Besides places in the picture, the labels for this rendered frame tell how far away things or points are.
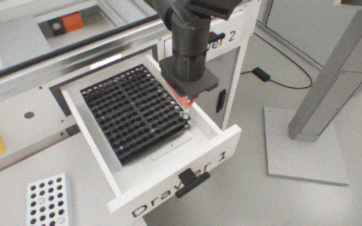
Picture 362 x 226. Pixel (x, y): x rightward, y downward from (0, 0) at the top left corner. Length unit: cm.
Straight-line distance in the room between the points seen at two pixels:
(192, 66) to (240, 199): 113
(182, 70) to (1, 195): 54
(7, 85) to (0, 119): 10
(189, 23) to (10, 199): 58
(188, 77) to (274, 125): 133
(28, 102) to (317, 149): 152
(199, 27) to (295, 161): 133
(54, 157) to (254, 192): 108
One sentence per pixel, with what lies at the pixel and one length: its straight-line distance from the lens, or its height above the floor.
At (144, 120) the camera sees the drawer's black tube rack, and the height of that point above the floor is 90.
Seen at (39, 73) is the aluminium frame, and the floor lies 98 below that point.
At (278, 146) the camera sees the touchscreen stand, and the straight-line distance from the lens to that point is 161.
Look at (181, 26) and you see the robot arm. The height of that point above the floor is 114.
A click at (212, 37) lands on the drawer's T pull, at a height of 91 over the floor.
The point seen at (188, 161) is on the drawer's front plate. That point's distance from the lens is 45.
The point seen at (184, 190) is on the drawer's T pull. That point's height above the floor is 91.
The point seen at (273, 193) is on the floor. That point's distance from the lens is 150.
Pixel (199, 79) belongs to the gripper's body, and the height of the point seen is 104.
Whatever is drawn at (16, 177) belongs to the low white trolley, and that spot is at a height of 76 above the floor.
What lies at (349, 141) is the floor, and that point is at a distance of 190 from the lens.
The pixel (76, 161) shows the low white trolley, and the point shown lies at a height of 76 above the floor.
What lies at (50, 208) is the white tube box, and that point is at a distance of 64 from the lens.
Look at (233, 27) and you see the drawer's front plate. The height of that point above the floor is 89.
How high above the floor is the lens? 133
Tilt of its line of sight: 52 degrees down
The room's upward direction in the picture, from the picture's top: straight up
